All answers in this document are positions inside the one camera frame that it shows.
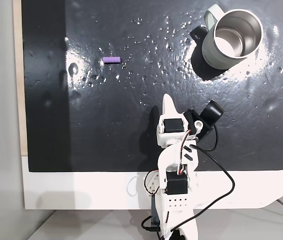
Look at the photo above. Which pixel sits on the purple pen grip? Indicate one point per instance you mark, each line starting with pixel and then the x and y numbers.
pixel 111 60

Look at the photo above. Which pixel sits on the black rubber mat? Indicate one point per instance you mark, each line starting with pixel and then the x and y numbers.
pixel 106 120

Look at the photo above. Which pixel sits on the pale green steel mug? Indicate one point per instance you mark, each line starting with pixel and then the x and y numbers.
pixel 212 53

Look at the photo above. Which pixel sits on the beige wooden board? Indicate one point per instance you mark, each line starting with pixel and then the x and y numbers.
pixel 19 75

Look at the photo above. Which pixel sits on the black oval camera box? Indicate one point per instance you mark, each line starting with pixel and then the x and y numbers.
pixel 212 111

